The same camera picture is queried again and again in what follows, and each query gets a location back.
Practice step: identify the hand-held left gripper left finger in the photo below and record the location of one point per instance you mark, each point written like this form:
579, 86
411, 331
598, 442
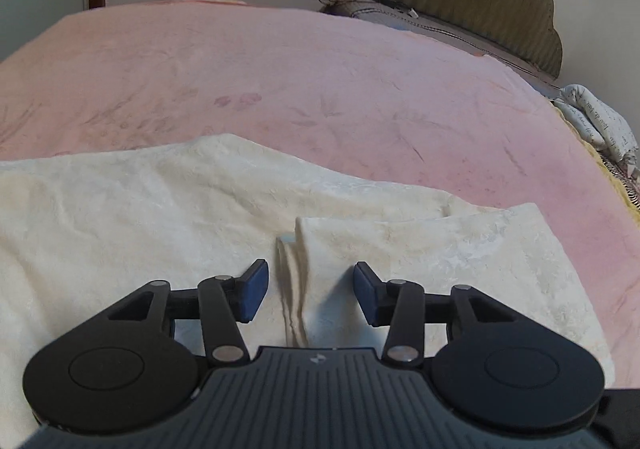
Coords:
252, 289

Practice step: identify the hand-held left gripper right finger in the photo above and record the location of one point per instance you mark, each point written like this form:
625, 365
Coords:
367, 291

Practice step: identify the cream white towel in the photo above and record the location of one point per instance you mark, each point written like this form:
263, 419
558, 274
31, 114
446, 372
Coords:
150, 209

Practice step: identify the pink blanket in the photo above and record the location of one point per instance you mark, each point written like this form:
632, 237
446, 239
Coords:
300, 69

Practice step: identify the white charger plug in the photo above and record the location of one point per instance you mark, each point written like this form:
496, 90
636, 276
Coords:
412, 13

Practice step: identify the folded white printed quilt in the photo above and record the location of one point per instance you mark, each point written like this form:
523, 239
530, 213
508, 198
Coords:
600, 119

